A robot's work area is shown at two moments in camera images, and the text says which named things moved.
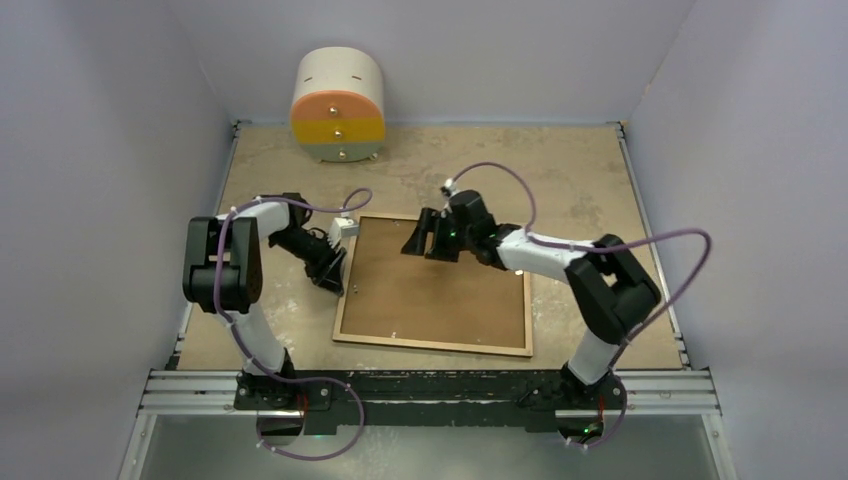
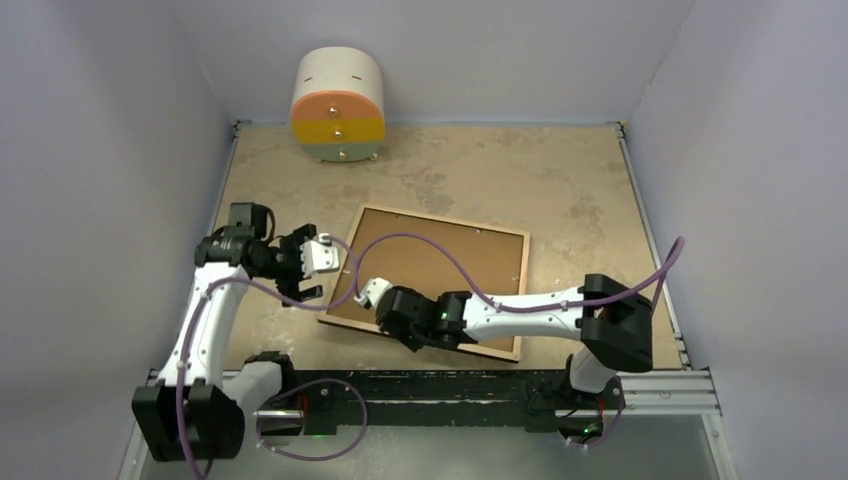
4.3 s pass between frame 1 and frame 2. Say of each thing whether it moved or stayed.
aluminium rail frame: stayed
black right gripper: moved
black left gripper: moved
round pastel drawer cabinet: stayed
